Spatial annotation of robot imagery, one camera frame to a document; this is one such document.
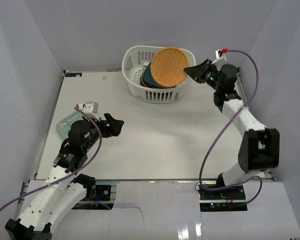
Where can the dark teal square plate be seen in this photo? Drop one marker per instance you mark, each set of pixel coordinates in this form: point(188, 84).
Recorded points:
point(149, 78)

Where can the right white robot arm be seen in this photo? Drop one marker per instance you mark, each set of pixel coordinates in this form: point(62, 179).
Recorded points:
point(260, 146)

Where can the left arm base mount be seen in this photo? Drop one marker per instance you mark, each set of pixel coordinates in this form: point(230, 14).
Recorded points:
point(97, 198)

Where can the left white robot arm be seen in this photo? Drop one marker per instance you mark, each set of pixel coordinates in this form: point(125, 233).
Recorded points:
point(64, 187)

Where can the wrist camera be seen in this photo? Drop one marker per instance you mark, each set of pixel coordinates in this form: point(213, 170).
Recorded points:
point(220, 55)
point(88, 110)

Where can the white plastic dish bin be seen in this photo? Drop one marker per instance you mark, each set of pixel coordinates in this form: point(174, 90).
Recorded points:
point(135, 61)

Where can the woven bamboo round plate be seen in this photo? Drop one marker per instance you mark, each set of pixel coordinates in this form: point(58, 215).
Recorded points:
point(167, 67)

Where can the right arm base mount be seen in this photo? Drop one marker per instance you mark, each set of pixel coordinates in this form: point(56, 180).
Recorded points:
point(229, 200)

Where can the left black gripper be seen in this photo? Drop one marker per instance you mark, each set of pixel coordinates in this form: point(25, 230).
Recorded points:
point(108, 127)

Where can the left blue table label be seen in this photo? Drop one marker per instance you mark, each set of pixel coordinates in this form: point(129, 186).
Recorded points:
point(72, 74)

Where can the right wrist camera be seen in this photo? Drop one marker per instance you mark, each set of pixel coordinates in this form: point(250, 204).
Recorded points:
point(220, 55)

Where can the red rimmed cream plate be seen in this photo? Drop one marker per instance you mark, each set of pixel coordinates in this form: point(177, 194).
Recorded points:
point(144, 83)

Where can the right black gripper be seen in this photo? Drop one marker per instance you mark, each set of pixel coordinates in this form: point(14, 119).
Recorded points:
point(198, 72)

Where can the pale green rectangular plate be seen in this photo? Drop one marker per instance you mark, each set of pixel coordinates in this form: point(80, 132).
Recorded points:
point(64, 126)

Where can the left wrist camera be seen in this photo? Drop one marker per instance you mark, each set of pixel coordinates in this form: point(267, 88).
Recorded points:
point(88, 110)

